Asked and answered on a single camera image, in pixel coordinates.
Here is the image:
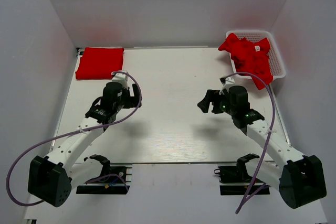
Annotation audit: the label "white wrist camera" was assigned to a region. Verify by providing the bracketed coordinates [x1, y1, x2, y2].
[220, 77, 235, 91]
[111, 71, 128, 88]

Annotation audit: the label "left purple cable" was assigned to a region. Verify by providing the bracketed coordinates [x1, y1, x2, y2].
[6, 71, 143, 207]

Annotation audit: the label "red t shirts in basket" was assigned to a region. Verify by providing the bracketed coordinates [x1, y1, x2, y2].
[218, 33, 273, 90]

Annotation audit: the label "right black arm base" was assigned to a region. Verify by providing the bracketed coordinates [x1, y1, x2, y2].
[214, 154, 259, 196]

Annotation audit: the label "folded red t shirt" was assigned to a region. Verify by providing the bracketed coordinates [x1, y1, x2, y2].
[75, 47, 124, 80]

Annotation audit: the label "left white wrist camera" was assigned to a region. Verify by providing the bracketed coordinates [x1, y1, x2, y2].
[111, 71, 128, 88]

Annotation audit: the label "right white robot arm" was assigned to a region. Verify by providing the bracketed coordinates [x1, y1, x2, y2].
[197, 84, 327, 209]

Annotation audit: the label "white plastic basket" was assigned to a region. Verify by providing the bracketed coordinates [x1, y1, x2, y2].
[226, 29, 286, 80]

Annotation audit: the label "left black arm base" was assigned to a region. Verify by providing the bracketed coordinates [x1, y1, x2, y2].
[76, 154, 131, 195]

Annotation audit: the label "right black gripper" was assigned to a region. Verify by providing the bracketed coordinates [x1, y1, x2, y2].
[198, 89, 237, 115]

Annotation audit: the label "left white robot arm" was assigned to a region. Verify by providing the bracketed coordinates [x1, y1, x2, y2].
[28, 81, 141, 207]

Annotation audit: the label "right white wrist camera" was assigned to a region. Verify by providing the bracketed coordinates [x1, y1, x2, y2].
[220, 77, 235, 91]

